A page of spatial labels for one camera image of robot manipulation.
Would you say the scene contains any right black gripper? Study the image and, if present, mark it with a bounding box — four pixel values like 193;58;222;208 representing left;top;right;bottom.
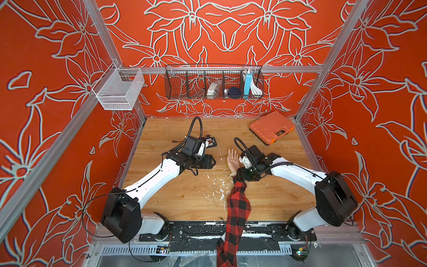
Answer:
232;164;260;182

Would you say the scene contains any red black plaid sleeve arm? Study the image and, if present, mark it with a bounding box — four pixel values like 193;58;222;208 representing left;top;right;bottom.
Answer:
216;179;251;267

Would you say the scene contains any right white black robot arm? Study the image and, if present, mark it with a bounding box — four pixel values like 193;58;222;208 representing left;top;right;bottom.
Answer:
234;138;358;240

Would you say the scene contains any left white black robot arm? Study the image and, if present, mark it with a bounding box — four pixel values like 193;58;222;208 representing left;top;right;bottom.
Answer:
101;116;216;243

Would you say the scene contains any black charger board with connectors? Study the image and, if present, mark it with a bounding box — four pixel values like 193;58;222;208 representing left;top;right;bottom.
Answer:
176;136;217;150

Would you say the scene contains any orange plastic tool case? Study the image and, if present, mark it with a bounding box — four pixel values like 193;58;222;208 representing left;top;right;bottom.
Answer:
249;111;295;146

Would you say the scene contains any dark blue round object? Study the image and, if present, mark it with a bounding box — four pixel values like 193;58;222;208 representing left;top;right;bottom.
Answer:
228;87;241;100

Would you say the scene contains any silver grey pouch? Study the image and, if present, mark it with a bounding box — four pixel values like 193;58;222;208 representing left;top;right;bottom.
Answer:
206;80;222;100

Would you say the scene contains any light blue box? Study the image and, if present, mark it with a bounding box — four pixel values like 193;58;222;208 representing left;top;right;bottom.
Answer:
242;70;252;99

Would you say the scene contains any clear plastic bin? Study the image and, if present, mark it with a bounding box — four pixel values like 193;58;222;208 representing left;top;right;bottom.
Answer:
93;69;145;111

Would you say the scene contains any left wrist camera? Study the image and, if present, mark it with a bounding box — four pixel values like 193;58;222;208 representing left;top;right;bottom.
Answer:
181;136;207;160

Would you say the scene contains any white cable bundle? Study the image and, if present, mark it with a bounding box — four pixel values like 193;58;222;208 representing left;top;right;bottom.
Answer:
251;74;264;99

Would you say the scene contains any black wire basket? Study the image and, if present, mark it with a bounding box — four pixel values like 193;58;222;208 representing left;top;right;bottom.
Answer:
165;63;265;100

